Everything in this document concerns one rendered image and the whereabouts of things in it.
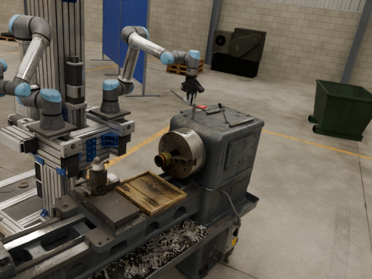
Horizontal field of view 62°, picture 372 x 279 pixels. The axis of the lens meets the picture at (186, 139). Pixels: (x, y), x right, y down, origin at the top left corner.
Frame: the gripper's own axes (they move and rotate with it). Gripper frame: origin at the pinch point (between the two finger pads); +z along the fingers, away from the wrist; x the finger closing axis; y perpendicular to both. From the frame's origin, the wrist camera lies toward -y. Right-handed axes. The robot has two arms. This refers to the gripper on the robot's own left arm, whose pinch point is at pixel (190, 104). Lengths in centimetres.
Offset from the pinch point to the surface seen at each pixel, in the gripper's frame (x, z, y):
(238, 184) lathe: -28, 58, -33
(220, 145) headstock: 6.2, 16.1, -33.2
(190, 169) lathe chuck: 23.6, 30.9, -26.4
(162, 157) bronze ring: 36.7, 23.9, -14.0
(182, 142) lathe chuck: 23.6, 15.9, -17.5
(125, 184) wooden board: 50, 47, 4
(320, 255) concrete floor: -106, 135, -90
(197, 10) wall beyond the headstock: -803, -50, 697
